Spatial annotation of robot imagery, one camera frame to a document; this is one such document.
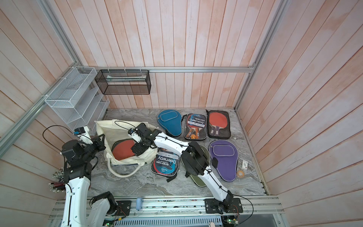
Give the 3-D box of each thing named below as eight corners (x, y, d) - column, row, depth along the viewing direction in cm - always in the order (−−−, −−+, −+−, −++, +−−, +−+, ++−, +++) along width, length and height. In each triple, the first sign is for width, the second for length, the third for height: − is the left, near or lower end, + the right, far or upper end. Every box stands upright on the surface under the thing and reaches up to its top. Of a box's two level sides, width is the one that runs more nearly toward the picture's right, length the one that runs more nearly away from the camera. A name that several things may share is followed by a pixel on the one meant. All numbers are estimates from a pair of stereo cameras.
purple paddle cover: (214, 181, 84) (215, 179, 82) (208, 141, 102) (208, 139, 100) (244, 181, 84) (246, 179, 82) (233, 141, 102) (234, 139, 100)
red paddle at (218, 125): (208, 138, 104) (209, 136, 101) (204, 112, 121) (205, 109, 118) (234, 138, 104) (235, 136, 101) (226, 112, 121) (227, 109, 118)
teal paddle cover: (156, 135, 104) (155, 133, 101) (158, 112, 120) (158, 109, 117) (181, 135, 104) (182, 133, 101) (181, 112, 120) (181, 109, 117)
